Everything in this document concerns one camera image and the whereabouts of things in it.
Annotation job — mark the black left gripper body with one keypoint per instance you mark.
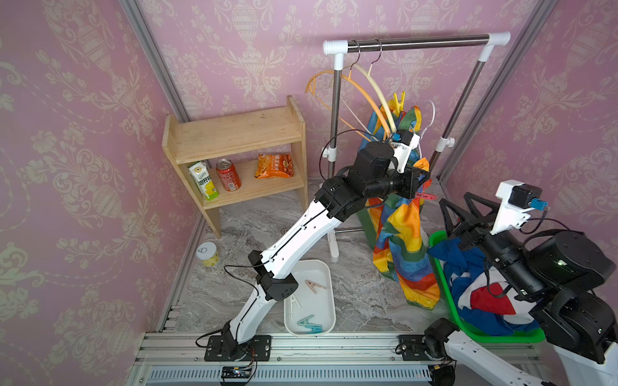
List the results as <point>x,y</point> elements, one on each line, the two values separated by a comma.
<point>400,183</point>

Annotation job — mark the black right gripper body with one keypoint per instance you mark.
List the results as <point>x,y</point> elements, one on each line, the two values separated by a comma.
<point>503,253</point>

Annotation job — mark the red clothespin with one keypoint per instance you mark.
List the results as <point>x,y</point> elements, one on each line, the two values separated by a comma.
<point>426,196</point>

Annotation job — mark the rainbow striped jacket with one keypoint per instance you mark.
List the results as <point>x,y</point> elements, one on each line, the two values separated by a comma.
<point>393,230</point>

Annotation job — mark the white wire clothes hanger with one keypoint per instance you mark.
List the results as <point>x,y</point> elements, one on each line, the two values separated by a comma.
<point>427,126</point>

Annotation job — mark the blue red white jacket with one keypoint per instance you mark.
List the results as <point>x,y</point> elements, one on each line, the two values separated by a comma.
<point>478,299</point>

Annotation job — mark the cream white clothes hanger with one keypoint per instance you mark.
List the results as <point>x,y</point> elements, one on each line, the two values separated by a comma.
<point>387,113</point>

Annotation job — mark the pink clothespin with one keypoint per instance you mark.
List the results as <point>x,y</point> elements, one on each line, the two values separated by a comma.
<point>313,286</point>

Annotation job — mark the white clothespin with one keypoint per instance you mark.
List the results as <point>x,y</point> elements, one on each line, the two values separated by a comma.
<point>294,304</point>

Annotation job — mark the blue clothespin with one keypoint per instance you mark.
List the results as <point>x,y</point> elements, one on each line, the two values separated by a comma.
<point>314,328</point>

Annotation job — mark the teal green clothespin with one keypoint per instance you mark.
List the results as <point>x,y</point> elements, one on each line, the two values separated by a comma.
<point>307,322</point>

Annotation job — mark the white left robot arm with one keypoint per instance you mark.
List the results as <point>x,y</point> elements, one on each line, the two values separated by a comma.
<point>380,170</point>

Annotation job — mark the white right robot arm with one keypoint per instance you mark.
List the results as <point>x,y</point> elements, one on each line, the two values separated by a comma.
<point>557,277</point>

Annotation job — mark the green plastic basket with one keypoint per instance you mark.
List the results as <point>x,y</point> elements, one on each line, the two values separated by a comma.
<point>449,299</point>

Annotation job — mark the orange snack bag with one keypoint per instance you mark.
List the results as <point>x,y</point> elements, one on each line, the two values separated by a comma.
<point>274,166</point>

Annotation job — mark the metal clothes rack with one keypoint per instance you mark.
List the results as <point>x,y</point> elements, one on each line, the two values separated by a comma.
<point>487,42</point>

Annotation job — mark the white plastic tray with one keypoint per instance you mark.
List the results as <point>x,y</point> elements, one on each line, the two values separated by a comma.
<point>321,305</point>

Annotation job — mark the red soda can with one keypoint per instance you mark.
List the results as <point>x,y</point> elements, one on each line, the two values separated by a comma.
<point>228,175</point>

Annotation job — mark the wooden two-tier shelf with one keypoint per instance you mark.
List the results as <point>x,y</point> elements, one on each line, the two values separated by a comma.
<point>222,137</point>

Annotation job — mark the green white juice carton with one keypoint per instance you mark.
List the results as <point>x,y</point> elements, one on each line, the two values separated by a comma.
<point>203,180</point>

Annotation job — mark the small circuit board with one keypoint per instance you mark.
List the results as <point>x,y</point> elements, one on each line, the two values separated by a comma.
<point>230,373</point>

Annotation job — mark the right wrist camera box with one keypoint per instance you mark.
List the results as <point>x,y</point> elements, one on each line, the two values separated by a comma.
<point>517,200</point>

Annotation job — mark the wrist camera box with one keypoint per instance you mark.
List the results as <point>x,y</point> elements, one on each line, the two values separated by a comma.
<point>517,200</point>
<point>405,144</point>

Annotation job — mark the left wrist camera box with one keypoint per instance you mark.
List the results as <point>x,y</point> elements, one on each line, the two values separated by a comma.
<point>405,144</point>

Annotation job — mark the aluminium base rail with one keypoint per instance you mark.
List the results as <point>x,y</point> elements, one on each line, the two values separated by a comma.
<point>282,358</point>

